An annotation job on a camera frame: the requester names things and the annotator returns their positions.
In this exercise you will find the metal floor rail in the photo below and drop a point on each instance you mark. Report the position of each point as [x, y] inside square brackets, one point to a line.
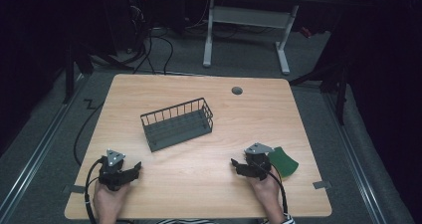
[36, 151]
[355, 157]

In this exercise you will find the black computer tower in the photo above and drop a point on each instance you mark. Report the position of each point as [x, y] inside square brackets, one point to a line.
[137, 18]

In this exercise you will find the grey tape strip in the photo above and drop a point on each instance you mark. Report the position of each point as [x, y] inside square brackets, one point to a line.
[321, 184]
[74, 188]

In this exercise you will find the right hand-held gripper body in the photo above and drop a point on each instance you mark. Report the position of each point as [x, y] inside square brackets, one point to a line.
[258, 162]

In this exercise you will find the grey round table grommet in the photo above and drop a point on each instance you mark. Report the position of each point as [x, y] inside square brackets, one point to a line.
[237, 90]

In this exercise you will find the green scouring sponge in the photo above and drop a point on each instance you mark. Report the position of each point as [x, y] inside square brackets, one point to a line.
[283, 162]

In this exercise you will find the person's right hand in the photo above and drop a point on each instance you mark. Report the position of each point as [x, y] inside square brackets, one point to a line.
[267, 192]

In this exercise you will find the black metal stand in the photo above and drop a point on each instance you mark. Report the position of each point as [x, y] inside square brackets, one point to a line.
[71, 71]
[338, 91]

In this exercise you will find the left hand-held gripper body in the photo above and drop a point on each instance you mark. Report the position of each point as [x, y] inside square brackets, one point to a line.
[112, 171]

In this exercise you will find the person's left hand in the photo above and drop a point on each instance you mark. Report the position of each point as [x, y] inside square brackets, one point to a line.
[107, 199]

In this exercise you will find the white-framed desk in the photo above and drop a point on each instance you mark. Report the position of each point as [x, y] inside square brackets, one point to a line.
[249, 16]

